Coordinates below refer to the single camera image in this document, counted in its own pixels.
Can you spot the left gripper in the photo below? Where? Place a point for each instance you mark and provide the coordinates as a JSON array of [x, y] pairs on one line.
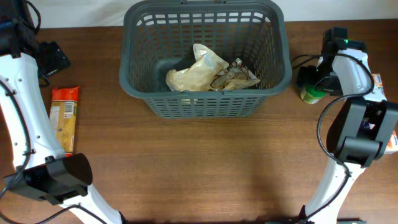
[[56, 58]]

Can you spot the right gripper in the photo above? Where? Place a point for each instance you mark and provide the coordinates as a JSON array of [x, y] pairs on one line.
[[334, 86]]

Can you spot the green lidded jar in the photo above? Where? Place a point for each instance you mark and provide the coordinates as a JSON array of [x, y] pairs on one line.
[[310, 95]]

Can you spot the orange spaghetti packet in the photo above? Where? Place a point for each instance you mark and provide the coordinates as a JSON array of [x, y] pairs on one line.
[[63, 113]]

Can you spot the tissue multipack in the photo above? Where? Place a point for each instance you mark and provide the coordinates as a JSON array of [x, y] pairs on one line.
[[392, 144]]

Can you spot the dried mushroom bag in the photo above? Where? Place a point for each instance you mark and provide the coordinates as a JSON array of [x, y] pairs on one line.
[[235, 77]]

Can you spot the beige plastic bag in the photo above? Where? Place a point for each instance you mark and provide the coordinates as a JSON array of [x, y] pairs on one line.
[[199, 75]]

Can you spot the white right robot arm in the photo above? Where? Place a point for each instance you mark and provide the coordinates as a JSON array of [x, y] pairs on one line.
[[354, 129]]

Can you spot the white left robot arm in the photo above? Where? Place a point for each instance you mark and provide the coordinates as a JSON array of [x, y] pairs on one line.
[[43, 170]]

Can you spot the grey plastic basket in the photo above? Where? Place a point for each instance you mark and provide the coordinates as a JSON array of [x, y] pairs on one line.
[[159, 36]]

